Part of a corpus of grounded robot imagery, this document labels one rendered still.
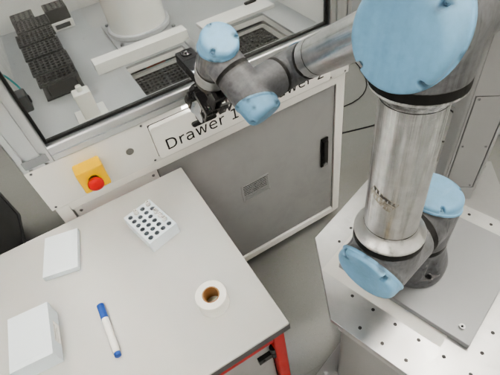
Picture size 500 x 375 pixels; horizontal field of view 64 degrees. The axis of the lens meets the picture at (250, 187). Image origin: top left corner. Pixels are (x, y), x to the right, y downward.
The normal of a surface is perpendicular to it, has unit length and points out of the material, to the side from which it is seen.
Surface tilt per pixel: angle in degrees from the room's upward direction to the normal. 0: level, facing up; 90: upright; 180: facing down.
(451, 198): 10
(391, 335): 0
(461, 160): 90
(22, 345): 0
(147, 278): 0
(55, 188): 90
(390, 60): 79
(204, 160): 90
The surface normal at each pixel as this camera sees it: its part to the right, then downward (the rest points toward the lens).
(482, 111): -0.13, 0.75
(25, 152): 0.50, 0.60
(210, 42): 0.19, -0.21
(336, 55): -0.51, 0.80
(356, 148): -0.13, -0.67
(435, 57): -0.73, 0.44
